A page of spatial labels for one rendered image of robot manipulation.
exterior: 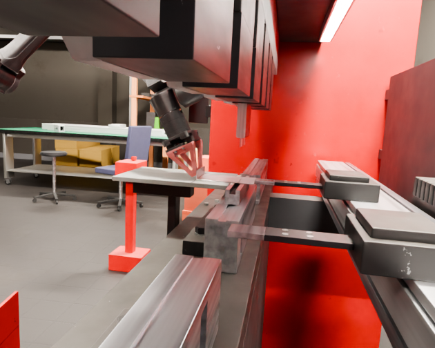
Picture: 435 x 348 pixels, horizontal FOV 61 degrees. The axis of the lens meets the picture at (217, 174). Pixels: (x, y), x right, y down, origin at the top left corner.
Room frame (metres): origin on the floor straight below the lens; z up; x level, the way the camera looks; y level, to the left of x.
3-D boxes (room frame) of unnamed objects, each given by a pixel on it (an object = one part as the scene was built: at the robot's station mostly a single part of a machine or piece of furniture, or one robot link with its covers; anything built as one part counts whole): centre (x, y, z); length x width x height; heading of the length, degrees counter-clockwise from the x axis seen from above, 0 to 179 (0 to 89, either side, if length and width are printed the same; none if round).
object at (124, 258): (2.66, 0.62, 0.42); 0.25 x 0.20 x 0.83; 80
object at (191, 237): (0.84, 0.01, 0.89); 0.30 x 0.05 x 0.03; 170
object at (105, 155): (7.16, 2.47, 0.38); 1.30 x 0.94 x 0.77; 174
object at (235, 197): (0.83, -0.05, 0.99); 0.20 x 0.03 x 0.03; 170
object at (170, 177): (0.89, 0.09, 1.00); 0.26 x 0.18 x 0.01; 80
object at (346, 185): (0.83, -0.22, 1.01); 0.26 x 0.12 x 0.05; 80
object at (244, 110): (0.86, -0.05, 1.13); 0.10 x 0.02 x 0.10; 170
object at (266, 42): (0.89, -0.06, 1.26); 0.15 x 0.09 x 0.17; 170
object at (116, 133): (5.57, 1.78, 0.48); 2.75 x 1.00 x 0.96; 83
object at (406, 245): (0.44, -0.15, 1.01); 0.26 x 0.12 x 0.05; 80
